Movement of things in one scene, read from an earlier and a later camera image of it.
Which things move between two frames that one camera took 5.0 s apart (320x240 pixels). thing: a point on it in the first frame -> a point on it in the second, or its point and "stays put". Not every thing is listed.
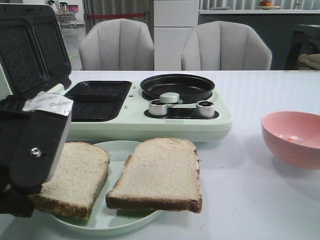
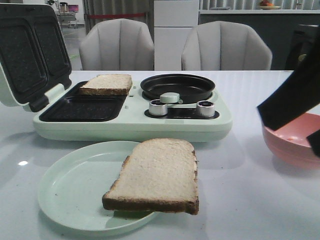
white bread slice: (76, 180) -> (107, 85)
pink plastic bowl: (293, 137) stays put
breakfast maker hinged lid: (33, 53) stays put
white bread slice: (159, 173) stays put
